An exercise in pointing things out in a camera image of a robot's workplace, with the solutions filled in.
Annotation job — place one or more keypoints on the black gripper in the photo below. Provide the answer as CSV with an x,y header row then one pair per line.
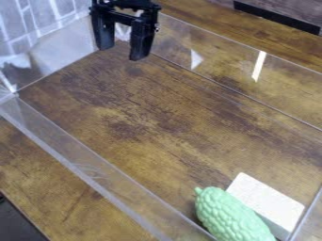
x,y
145,27

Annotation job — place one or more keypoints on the black bar on table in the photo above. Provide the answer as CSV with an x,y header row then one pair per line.
x,y
277,17

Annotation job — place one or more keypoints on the green bumpy bitter gourd toy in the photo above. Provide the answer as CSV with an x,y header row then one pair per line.
x,y
229,220

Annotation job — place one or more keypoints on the white rectangular block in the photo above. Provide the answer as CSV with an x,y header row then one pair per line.
x,y
277,209

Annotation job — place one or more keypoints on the clear acrylic tray enclosure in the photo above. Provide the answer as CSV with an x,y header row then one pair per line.
x,y
109,139

